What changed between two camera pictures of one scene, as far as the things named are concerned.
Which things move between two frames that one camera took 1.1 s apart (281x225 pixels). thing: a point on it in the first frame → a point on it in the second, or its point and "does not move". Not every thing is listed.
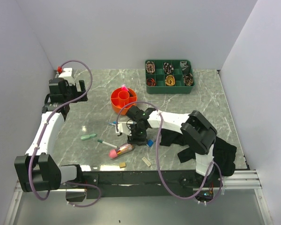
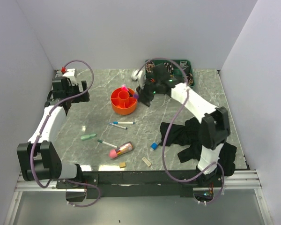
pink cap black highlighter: x=124 y=88 does not move
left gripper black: x=77 y=93 does not move
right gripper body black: x=137 y=133 → x=147 y=90
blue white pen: x=123 y=122 does not move
